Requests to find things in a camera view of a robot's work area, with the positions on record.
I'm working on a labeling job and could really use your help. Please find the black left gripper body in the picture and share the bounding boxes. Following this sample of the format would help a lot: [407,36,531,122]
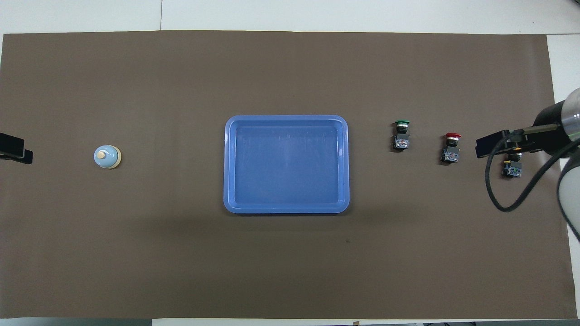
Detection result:
[0,133,33,164]

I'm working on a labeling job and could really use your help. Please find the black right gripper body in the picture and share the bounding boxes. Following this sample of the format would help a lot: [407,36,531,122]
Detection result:
[476,101,568,159]

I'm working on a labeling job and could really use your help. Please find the yellow push button switch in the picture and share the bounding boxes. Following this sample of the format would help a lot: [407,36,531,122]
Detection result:
[502,154,522,178]

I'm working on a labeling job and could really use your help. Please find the red push button switch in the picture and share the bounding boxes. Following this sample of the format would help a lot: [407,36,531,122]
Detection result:
[440,133,462,163]

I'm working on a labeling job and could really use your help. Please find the green push button switch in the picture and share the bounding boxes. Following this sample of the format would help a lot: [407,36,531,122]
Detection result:
[392,120,411,150]

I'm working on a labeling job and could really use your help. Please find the blue plastic tray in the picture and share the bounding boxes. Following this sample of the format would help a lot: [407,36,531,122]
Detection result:
[223,115,350,214]

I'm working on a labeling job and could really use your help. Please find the brown table mat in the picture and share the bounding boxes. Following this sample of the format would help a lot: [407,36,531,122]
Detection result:
[0,31,578,320]

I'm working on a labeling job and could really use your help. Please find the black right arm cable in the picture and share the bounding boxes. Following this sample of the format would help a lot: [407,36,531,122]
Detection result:
[485,123,580,212]

